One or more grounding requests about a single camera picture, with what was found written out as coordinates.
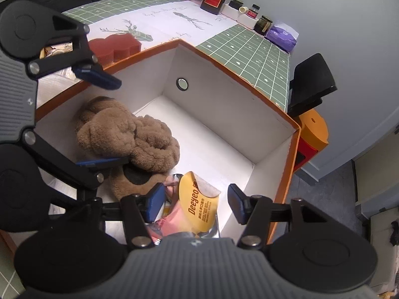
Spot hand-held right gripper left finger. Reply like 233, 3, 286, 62
70, 182, 166, 250

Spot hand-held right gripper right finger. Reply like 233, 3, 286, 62
227, 184, 336, 251

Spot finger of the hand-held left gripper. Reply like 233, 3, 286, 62
28, 14, 123, 90
20, 129, 132, 205

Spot pink packet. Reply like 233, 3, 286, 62
146, 198, 189, 238

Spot yellow label foil packet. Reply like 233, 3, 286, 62
178, 171, 222, 239

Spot dark red sponge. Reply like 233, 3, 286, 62
89, 33, 143, 67

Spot brown plush toy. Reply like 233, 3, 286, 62
76, 96, 181, 202

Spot orange cardboard box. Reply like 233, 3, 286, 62
0, 39, 303, 253

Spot red plastic stool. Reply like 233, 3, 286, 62
293, 137, 319, 172

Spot orange plastic stool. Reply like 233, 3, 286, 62
298, 107, 330, 154

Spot beige sofa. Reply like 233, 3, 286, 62
355, 156, 399, 295

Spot dark glass jar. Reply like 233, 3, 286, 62
254, 15, 274, 37

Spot purple tissue pack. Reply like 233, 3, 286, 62
265, 22, 299, 53

